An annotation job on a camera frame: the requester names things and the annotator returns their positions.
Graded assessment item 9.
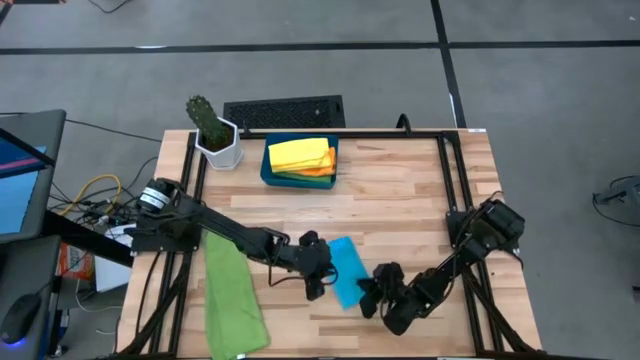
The orange microfiber towel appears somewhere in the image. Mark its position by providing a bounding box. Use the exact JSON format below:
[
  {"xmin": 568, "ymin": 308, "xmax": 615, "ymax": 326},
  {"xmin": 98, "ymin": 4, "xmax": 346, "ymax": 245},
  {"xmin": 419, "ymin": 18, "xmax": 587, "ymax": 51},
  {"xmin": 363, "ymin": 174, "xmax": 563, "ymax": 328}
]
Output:
[{"xmin": 272, "ymin": 147, "xmax": 338, "ymax": 178}]

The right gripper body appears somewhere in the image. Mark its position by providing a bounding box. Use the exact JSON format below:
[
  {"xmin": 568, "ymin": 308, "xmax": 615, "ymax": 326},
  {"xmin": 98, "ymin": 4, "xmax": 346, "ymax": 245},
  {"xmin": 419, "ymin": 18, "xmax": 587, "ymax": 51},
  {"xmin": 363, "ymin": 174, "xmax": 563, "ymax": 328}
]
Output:
[{"xmin": 374, "ymin": 277, "xmax": 419, "ymax": 319}]

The black desk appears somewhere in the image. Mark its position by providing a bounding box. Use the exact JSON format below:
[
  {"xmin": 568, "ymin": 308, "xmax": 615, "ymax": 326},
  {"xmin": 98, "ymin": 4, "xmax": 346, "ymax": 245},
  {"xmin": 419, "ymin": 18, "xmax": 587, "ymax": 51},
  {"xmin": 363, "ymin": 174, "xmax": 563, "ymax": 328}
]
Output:
[{"xmin": 0, "ymin": 234, "xmax": 62, "ymax": 360}]

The green cactus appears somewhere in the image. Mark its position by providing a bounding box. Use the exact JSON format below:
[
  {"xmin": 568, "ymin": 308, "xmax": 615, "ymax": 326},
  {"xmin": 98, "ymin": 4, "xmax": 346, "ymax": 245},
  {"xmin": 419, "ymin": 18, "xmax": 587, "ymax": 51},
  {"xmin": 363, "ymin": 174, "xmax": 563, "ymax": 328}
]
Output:
[{"xmin": 185, "ymin": 94, "xmax": 234, "ymax": 151}]

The black computer mouse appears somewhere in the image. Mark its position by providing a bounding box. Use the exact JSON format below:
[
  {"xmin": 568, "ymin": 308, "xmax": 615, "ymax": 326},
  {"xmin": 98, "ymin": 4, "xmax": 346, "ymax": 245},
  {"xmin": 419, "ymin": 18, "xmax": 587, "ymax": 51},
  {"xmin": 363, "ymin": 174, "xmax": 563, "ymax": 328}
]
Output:
[{"xmin": 0, "ymin": 294, "xmax": 40, "ymax": 347}]

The black floor vent grate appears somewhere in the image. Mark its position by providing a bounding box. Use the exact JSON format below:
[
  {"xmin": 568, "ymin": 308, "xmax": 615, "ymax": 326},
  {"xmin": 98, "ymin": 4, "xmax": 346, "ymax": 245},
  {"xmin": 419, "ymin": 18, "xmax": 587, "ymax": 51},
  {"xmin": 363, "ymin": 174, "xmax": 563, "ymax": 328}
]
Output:
[{"xmin": 223, "ymin": 94, "xmax": 347, "ymax": 130}]

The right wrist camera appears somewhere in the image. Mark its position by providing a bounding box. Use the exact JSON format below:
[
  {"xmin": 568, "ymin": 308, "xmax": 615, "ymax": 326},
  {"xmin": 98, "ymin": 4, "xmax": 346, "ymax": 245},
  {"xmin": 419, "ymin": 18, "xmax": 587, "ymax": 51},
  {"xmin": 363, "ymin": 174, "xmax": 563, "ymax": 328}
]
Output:
[{"xmin": 382, "ymin": 307, "xmax": 422, "ymax": 337}]

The white box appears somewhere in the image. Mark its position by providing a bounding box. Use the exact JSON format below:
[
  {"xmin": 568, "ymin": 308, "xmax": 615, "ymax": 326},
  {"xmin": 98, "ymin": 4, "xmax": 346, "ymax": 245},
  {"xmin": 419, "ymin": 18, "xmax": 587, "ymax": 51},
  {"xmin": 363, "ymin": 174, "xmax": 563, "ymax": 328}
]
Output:
[{"xmin": 93, "ymin": 224, "xmax": 135, "ymax": 293}]

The black aluminium table frame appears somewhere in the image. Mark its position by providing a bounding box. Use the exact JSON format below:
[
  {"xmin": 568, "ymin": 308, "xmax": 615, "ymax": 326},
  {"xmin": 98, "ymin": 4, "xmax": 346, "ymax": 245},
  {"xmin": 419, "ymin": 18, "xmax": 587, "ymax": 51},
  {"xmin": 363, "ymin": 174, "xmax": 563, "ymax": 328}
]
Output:
[{"xmin": 117, "ymin": 128, "xmax": 549, "ymax": 360}]

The white hexagonal planter pot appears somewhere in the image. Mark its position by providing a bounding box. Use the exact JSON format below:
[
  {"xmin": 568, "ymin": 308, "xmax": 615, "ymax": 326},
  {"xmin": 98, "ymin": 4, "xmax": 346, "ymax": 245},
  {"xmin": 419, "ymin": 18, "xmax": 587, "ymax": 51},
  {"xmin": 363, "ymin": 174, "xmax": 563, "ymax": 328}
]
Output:
[{"xmin": 194, "ymin": 117, "xmax": 245, "ymax": 172}]

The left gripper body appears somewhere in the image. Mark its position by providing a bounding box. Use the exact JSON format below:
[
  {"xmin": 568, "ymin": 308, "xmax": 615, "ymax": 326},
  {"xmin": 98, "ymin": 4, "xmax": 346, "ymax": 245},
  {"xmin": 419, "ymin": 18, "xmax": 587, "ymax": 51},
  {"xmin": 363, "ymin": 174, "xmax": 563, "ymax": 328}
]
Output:
[{"xmin": 285, "ymin": 243, "xmax": 335, "ymax": 282}]

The yellow cable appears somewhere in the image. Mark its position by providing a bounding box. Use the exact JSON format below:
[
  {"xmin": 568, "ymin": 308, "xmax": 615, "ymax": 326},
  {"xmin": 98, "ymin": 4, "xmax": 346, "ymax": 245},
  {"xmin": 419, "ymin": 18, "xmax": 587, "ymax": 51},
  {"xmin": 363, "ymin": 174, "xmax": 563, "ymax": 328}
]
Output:
[{"xmin": 58, "ymin": 173, "xmax": 123, "ymax": 217}]

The yellow microfiber towel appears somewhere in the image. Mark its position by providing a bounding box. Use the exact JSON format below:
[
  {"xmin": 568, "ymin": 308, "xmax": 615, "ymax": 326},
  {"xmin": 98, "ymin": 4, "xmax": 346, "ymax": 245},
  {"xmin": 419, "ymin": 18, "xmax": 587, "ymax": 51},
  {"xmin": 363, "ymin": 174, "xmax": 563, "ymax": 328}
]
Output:
[{"xmin": 268, "ymin": 137, "xmax": 331, "ymax": 174}]

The computer monitor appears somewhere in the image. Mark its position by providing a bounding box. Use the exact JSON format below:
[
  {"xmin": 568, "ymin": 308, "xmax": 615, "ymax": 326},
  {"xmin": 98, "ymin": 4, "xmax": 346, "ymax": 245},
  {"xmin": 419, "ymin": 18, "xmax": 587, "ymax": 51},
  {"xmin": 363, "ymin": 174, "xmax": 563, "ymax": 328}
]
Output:
[{"xmin": 0, "ymin": 109, "xmax": 68, "ymax": 245}]

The teal plastic bin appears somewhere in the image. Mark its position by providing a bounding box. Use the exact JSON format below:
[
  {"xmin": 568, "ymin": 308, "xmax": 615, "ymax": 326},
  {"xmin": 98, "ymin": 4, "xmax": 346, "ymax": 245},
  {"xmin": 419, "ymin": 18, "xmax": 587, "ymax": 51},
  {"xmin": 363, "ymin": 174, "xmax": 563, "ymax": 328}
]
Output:
[{"xmin": 259, "ymin": 132, "xmax": 341, "ymax": 191}]

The blue microfiber towel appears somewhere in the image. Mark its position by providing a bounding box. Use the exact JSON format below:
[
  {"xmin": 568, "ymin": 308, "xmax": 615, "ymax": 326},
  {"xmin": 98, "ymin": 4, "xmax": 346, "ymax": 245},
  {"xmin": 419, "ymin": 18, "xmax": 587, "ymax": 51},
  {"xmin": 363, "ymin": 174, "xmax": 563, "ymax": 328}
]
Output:
[{"xmin": 327, "ymin": 236, "xmax": 371, "ymax": 311}]

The orange cardboard box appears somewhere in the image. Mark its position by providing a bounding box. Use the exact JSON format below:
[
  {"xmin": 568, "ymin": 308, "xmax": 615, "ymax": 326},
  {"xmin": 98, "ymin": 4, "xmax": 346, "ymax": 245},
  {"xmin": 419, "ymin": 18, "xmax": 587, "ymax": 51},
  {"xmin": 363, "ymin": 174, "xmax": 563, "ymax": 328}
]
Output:
[{"xmin": 59, "ymin": 243, "xmax": 96, "ymax": 281}]

